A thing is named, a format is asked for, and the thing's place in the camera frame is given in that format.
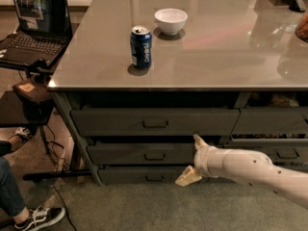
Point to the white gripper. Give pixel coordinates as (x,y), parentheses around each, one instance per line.
(202,162)

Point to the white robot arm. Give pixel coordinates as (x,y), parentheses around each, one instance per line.
(246,167)

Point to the black open laptop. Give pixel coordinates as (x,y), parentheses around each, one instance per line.
(43,33)

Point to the blue soda can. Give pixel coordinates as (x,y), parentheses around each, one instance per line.
(141,43)

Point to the white ceramic bowl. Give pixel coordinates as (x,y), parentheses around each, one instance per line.
(170,21)

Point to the black laptop stand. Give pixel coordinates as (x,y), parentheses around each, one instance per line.
(34,109)

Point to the brown object right edge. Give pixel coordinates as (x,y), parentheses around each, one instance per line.
(302,28)

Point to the black white sneaker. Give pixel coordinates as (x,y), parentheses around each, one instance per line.
(34,220)

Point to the blue jeans leg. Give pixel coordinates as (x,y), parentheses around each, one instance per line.
(11,200)

